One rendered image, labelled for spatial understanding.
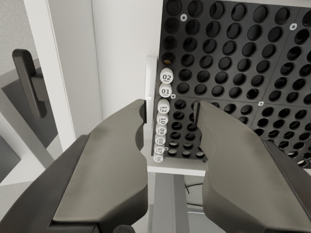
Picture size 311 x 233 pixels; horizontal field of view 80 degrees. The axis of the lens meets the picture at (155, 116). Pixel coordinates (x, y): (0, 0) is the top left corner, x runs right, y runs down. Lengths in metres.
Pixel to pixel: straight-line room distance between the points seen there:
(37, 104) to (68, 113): 0.04
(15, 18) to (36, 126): 0.82
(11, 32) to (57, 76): 1.20
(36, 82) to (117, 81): 0.10
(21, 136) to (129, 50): 0.36
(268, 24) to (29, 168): 0.56
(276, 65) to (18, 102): 0.56
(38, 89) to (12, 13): 1.13
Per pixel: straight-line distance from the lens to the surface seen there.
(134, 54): 0.25
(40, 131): 0.63
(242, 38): 0.19
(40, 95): 0.22
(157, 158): 0.23
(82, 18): 0.23
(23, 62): 0.22
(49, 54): 0.18
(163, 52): 0.18
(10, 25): 1.37
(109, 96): 0.28
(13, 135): 0.53
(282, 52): 0.21
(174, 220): 1.07
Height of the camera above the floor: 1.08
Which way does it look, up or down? 58 degrees down
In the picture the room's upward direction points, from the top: 175 degrees counter-clockwise
